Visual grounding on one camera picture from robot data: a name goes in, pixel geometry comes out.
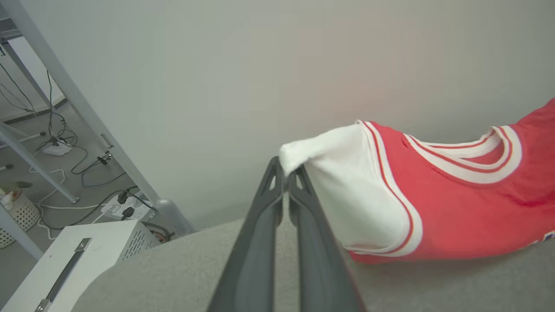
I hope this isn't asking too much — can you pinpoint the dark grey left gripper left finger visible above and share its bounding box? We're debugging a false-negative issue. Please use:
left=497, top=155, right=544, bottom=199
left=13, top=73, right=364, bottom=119
left=207, top=156, right=287, bottom=312

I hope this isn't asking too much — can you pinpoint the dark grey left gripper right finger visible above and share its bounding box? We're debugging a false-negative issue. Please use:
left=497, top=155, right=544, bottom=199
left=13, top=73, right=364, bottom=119
left=287, top=165, right=367, bottom=312

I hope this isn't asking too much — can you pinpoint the red and white sports jersey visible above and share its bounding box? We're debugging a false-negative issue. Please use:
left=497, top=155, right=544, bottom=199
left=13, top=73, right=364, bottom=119
left=279, top=97, right=555, bottom=265

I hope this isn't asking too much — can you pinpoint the grey fabric sofa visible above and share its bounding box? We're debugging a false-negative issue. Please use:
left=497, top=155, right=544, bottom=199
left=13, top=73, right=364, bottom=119
left=72, top=219, right=555, bottom=312

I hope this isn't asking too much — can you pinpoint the white power strip with black plugs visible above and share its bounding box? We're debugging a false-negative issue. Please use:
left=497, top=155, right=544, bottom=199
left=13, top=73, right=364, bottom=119
left=101, top=191, right=153, bottom=221

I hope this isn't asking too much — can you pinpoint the white metal equipment box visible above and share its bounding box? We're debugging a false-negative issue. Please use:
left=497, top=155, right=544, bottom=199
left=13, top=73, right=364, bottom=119
left=0, top=220, right=162, bottom=312

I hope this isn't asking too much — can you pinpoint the small white adapter box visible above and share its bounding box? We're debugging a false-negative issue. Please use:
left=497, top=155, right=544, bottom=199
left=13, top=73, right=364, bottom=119
left=41, top=140, right=74, bottom=157

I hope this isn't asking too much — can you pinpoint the white perforated basket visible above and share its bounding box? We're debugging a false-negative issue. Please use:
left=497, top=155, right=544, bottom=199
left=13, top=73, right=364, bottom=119
left=0, top=191, right=41, bottom=249

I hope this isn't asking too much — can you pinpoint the grey rounded post base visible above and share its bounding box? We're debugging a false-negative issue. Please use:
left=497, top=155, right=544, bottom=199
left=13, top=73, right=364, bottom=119
left=154, top=198, right=195, bottom=237

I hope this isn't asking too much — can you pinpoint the black floor cable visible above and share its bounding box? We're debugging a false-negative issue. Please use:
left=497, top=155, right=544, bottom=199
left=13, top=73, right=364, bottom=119
left=37, top=69, right=139, bottom=230

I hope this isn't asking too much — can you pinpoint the black handle of white box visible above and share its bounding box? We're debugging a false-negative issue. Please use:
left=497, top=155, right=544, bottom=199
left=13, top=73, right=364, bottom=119
left=35, top=237, right=92, bottom=312

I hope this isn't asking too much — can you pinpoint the white floor cable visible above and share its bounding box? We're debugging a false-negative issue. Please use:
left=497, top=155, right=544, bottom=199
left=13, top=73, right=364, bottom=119
left=29, top=168, right=107, bottom=241

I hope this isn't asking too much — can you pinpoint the thick grey metal frame post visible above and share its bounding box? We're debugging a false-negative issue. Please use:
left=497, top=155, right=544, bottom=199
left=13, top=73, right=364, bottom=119
left=0, top=0, right=162, bottom=203

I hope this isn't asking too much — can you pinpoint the thin grey metal frame leg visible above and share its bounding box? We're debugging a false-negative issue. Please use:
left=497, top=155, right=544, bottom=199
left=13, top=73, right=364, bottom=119
left=0, top=121, right=81, bottom=205

